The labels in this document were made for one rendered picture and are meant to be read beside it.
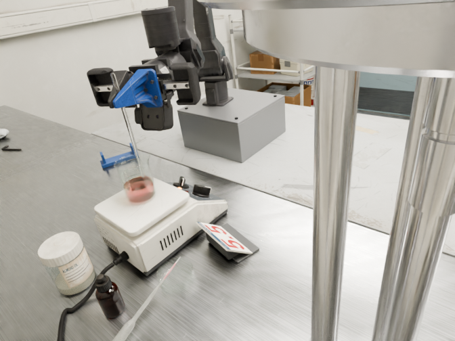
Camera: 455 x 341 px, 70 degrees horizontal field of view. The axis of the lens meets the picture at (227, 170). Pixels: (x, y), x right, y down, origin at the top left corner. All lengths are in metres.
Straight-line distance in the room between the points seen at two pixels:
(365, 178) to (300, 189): 0.14
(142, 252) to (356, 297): 0.31
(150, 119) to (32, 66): 1.42
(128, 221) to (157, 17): 0.33
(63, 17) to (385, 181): 1.70
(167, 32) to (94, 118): 1.56
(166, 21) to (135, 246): 0.36
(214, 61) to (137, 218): 0.44
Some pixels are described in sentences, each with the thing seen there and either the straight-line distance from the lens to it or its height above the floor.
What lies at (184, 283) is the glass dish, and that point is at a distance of 0.50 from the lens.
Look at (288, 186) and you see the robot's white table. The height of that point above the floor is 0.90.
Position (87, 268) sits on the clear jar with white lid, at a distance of 0.56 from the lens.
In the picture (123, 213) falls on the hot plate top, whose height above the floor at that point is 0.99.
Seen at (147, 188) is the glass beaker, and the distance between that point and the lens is 0.54.
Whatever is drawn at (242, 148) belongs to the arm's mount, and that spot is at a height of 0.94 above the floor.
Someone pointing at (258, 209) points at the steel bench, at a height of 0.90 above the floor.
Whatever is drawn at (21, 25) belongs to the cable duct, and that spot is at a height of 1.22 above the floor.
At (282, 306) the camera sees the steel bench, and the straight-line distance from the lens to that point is 0.48.
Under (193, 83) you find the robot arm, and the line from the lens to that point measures 0.50.
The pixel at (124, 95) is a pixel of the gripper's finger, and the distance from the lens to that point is 0.49.
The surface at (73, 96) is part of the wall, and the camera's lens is 2.05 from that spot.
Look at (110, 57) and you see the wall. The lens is 2.15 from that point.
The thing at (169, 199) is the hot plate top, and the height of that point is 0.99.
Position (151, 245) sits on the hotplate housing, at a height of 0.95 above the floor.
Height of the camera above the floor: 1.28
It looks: 30 degrees down
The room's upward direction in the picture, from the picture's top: 8 degrees counter-clockwise
